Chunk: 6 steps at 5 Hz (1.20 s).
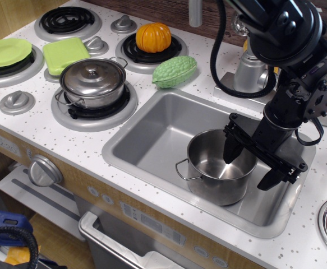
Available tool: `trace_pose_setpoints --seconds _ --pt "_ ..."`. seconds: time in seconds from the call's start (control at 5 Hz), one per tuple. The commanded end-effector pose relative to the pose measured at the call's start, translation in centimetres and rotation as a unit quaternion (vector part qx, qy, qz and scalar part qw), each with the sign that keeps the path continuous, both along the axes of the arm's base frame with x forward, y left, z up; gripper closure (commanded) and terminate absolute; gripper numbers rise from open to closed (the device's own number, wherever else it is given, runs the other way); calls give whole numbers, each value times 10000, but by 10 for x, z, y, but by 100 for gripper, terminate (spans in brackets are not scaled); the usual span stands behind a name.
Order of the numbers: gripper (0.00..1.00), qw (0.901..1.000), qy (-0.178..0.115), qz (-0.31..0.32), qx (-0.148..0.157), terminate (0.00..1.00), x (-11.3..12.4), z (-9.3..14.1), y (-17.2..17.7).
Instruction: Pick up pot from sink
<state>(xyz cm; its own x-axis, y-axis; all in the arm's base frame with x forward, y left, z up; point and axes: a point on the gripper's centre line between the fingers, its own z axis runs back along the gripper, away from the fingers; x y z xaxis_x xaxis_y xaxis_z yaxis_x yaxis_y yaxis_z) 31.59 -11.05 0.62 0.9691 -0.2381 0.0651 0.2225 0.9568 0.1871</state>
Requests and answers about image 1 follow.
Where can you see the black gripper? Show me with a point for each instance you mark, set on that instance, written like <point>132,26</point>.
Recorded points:
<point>274,146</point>

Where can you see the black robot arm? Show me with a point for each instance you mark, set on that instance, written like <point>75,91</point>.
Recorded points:
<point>288,35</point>

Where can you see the open steel pot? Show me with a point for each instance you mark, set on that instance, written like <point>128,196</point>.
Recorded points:
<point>208,175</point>

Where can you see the grey toy sink basin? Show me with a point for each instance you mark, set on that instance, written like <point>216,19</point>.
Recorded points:
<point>152,146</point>

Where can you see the lidded steel pot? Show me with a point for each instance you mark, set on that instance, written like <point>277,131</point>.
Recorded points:
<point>92,83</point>

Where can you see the silver toy faucet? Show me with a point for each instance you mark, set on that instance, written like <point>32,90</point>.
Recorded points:
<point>253,79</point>

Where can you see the green toy bitter melon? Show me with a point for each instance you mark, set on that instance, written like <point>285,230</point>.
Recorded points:
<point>174,71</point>

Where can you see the back right stove burner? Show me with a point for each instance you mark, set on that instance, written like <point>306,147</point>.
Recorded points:
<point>139,61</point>

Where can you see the stove burner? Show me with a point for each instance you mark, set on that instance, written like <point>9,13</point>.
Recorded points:
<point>23,70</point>
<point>94,120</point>
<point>139,61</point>
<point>67,22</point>

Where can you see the orange toy pumpkin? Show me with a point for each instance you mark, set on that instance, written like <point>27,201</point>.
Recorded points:
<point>153,38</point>

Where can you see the front right stove burner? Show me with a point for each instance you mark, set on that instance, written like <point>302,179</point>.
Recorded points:
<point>94,120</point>

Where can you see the grey knob back top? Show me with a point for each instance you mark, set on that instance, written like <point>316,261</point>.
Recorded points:
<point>123,25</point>

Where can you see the grey knob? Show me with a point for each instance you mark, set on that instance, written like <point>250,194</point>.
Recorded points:
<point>16,103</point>
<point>96,46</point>
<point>123,25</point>

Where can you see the grey knob middle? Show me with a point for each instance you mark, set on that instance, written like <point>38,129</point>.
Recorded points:
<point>96,46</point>

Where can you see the silver oven dial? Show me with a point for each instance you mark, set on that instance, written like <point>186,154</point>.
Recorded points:
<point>43,173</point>

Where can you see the square green plate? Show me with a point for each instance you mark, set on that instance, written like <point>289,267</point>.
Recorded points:
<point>60,54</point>

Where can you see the back left stove burner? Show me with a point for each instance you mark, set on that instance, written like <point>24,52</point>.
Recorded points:
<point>67,22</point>

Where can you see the grey knob front left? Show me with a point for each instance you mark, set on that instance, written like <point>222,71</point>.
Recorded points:
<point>16,103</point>

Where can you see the blue clamp tool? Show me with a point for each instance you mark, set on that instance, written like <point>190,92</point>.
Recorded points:
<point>15,230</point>

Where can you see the front left stove burner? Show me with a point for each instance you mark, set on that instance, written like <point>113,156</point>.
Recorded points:
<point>23,70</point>

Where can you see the round green plate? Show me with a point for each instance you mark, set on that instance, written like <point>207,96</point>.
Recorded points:
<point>13,50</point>

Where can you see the silver oven door handle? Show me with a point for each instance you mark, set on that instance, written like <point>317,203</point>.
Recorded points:
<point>122,254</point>

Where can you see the grey post at top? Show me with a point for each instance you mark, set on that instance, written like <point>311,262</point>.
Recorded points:
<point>195,13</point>

